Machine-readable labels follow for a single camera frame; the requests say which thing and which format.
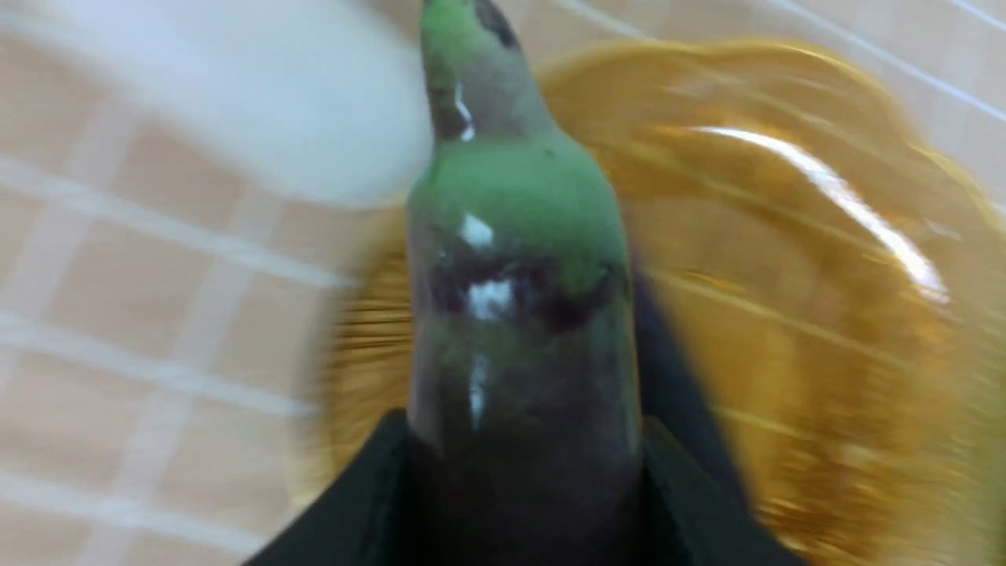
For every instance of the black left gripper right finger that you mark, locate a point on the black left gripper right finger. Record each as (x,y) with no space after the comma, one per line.
(696,506)

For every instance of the purple toy eggplant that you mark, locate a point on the purple toy eggplant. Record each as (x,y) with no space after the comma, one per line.
(525,421)

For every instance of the orange grid tablecloth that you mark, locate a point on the orange grid tablecloth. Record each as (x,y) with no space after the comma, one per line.
(160,309)

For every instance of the amber ribbed glass plate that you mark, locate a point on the amber ribbed glass plate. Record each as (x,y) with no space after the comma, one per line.
(837,286)

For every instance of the white toy radish with leaves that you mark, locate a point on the white toy radish with leaves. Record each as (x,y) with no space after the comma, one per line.
(323,100)

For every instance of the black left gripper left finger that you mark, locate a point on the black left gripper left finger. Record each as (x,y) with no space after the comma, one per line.
(367,516)

